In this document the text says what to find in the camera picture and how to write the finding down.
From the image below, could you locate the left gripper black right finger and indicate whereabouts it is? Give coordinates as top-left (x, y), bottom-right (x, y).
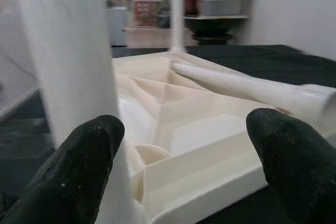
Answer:
top-left (245, 108), bottom-right (336, 224)

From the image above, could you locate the white plastic table leg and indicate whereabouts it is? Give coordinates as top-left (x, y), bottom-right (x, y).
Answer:
top-left (169, 0), bottom-right (186, 53)
top-left (171, 61), bottom-right (336, 125)
top-left (10, 0), bottom-right (148, 224)

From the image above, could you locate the white plastic children table top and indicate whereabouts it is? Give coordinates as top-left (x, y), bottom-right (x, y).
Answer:
top-left (111, 50), bottom-right (271, 224)

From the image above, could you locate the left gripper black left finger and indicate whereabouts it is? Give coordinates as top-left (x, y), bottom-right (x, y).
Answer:
top-left (0, 114), bottom-right (125, 224)

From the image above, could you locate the cluttered storage shelf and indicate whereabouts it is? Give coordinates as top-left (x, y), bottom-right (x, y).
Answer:
top-left (104, 0), bottom-right (173, 49)

